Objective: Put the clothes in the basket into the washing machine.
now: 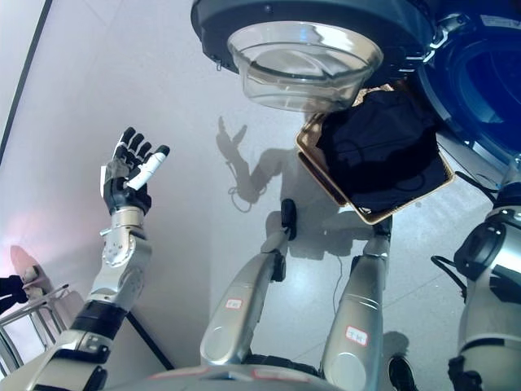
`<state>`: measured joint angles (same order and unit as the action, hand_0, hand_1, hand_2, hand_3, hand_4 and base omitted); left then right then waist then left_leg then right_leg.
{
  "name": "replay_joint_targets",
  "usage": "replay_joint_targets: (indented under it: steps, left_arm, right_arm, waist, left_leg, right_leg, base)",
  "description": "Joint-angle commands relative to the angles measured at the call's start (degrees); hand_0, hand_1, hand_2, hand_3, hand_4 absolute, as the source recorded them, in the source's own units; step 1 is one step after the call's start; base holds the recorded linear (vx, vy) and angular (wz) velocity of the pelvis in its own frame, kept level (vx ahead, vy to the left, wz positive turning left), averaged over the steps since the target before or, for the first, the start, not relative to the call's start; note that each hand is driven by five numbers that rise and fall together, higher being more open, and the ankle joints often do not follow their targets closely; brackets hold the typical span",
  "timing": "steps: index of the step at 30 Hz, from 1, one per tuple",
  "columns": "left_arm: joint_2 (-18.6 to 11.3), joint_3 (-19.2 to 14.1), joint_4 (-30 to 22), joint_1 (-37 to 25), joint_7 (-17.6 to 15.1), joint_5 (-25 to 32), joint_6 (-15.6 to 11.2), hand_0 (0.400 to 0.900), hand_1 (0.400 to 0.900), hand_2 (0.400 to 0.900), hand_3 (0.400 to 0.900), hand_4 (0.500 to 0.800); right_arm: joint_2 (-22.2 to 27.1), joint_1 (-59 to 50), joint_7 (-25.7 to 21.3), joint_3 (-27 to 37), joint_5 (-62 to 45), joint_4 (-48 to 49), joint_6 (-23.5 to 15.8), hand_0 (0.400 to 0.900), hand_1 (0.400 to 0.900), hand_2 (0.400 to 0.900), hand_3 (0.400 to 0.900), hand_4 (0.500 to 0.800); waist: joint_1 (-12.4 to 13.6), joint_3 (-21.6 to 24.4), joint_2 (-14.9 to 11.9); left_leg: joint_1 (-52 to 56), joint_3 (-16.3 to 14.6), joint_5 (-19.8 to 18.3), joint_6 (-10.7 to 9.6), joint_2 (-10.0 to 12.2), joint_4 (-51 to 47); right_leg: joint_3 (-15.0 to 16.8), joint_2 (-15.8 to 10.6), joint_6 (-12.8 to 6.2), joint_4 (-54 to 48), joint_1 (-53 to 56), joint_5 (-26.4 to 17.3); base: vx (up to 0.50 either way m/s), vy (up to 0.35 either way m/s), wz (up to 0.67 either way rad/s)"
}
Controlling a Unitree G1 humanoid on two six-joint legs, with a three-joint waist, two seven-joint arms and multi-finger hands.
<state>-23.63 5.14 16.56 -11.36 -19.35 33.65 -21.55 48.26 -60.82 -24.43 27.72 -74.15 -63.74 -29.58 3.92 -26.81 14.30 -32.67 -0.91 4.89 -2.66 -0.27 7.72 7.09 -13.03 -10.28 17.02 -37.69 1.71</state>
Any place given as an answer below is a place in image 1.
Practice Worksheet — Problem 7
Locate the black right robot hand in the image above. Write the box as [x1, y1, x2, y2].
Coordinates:
[502, 153, 521, 196]

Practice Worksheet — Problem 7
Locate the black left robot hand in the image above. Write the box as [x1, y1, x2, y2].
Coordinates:
[99, 126, 171, 215]

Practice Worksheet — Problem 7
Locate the brown woven laundry basket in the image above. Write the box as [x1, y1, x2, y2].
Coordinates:
[295, 81, 455, 226]

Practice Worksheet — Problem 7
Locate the round washing machine door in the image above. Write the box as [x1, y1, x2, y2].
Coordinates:
[190, 0, 439, 113]

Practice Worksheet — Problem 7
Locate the black garment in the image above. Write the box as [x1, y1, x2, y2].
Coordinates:
[315, 91, 447, 215]

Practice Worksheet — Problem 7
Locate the bystander in black sleeve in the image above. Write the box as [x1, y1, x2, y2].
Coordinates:
[0, 262, 42, 315]

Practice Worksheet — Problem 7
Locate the silver left robot leg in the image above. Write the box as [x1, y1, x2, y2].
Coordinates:
[199, 230, 288, 366]

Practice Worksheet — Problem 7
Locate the silver robot leg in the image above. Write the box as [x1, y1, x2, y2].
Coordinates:
[321, 235, 387, 388]
[199, 230, 288, 366]

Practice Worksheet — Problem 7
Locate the black left robot foot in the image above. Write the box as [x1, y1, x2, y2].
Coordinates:
[279, 198, 298, 239]

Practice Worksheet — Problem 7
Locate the silver right robot leg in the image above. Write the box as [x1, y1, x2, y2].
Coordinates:
[321, 235, 387, 388]

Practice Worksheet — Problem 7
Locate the grey robot torso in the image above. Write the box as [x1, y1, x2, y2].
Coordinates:
[138, 364, 326, 391]

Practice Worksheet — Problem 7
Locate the black rounded floor object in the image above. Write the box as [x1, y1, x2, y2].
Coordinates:
[387, 353, 417, 391]

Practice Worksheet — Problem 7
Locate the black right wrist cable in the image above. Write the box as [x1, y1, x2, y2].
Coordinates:
[431, 254, 469, 302]

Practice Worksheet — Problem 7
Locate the thin dark floor cable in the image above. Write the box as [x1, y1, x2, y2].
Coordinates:
[331, 254, 347, 323]

